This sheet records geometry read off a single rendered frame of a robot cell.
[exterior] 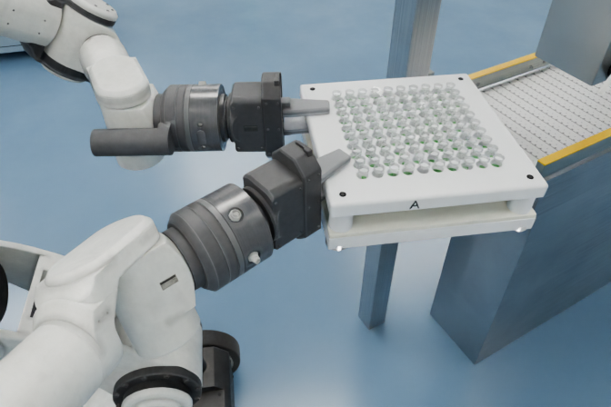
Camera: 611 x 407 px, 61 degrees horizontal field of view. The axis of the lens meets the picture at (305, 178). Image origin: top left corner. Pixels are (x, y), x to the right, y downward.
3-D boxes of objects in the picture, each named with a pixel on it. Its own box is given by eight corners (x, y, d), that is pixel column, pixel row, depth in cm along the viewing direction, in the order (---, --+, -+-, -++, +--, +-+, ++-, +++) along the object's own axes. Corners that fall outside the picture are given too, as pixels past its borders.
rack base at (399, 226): (457, 113, 80) (460, 99, 78) (531, 229, 62) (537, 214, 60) (299, 124, 77) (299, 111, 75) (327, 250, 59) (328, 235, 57)
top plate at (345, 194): (464, 84, 76) (466, 72, 75) (545, 198, 58) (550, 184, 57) (299, 95, 74) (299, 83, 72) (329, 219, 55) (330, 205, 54)
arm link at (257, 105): (281, 54, 68) (190, 55, 68) (279, 94, 61) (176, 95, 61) (285, 132, 76) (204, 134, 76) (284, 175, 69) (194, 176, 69)
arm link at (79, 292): (163, 206, 48) (62, 292, 36) (200, 287, 51) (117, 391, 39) (110, 219, 51) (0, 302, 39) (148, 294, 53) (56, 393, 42)
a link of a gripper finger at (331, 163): (355, 163, 59) (314, 187, 56) (335, 150, 61) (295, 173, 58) (355, 153, 58) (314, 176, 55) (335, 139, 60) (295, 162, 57)
